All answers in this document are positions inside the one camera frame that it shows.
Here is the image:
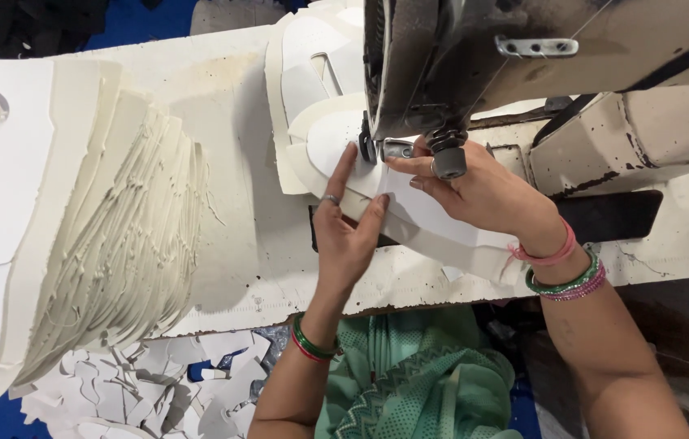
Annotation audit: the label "person's left hand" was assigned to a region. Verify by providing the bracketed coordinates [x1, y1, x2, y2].
[313, 142, 391, 293]

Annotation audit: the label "person's right hand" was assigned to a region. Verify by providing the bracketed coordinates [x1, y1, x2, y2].
[385, 135, 560, 256]

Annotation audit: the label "white shoe piece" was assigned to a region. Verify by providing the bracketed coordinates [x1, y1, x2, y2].
[287, 91, 522, 287]

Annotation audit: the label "pink wrist thread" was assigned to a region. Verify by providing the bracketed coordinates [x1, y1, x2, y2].
[507, 219, 578, 269]

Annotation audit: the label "green and red bangles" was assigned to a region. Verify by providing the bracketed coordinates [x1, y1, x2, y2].
[291, 313, 343, 364]

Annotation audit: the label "green and pink bangles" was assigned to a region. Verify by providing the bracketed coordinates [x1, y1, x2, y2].
[525, 249, 607, 302]

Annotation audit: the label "grey industrial sewing machine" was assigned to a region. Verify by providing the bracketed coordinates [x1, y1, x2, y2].
[359, 0, 689, 197]

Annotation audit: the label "green patterned garment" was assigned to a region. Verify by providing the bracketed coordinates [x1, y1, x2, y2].
[314, 305, 525, 439]

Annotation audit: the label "pile of sewn white pieces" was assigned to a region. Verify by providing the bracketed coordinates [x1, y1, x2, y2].
[264, 0, 370, 196]

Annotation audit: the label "heap of white scrap offcuts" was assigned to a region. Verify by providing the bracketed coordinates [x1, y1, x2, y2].
[9, 329, 272, 439]

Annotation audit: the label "stack of white cut pieces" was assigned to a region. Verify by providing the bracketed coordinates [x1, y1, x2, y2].
[0, 59, 210, 417]

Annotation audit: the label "heap of black fabric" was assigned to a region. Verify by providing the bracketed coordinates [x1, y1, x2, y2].
[0, 0, 111, 74]

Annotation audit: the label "black sewing machine base plate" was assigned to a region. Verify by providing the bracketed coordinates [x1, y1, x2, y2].
[308, 189, 665, 253]

